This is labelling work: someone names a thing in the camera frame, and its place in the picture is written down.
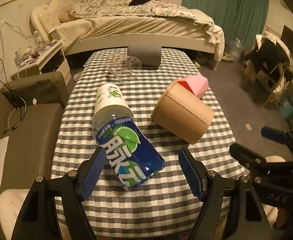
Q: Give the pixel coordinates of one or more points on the pink faceted cup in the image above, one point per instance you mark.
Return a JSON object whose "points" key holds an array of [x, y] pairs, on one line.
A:
{"points": [[196, 84]]}

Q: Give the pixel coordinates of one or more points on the light green slipper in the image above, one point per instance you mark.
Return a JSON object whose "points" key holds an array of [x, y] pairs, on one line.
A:
{"points": [[197, 65]]}

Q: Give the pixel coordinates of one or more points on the white pillow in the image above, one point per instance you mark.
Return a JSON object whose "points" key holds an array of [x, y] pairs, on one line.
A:
{"points": [[55, 13]]}

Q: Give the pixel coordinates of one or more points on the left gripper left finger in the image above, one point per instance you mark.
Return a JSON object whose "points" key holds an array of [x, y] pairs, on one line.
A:
{"points": [[38, 218]]}

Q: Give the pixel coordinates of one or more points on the bed with beige sheet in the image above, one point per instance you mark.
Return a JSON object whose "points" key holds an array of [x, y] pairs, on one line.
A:
{"points": [[85, 34]]}

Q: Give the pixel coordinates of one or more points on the white bedside table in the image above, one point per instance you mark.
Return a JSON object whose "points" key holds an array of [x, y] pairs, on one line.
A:
{"points": [[51, 60]]}

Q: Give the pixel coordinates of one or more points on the brown kraft paper cup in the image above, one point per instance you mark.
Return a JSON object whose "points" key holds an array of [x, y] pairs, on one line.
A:
{"points": [[182, 113]]}

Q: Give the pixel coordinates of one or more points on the patterned blanket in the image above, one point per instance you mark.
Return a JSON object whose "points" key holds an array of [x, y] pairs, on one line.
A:
{"points": [[152, 8]]}

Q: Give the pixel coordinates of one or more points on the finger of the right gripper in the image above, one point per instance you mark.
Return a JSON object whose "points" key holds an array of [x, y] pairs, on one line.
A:
{"points": [[274, 134]]}

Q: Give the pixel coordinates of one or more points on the blue lime plastic bottle cup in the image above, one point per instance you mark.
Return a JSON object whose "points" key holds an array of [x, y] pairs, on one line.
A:
{"points": [[129, 153]]}

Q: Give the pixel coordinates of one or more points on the grey cylindrical cup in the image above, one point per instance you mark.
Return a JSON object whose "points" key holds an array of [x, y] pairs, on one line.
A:
{"points": [[149, 55]]}

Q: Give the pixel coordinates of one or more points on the grey checkered tablecloth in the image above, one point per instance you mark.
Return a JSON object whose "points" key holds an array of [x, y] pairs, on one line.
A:
{"points": [[162, 205]]}

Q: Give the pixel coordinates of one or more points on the dark grey sofa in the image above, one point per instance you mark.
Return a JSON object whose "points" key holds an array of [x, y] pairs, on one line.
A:
{"points": [[32, 133]]}

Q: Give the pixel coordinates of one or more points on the clear glass cup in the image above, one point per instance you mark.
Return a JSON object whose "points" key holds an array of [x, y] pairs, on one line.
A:
{"points": [[124, 68]]}

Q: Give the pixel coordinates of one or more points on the white paper scrap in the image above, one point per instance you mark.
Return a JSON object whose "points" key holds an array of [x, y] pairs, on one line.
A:
{"points": [[248, 127]]}

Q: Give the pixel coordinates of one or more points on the teal curtain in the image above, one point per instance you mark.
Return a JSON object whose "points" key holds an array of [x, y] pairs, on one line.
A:
{"points": [[241, 19]]}

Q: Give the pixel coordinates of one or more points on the large clear water jug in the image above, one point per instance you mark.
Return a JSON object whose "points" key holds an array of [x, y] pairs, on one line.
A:
{"points": [[235, 49]]}

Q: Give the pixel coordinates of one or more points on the plastic water bottle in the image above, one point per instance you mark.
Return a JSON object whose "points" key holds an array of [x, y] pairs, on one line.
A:
{"points": [[38, 41]]}

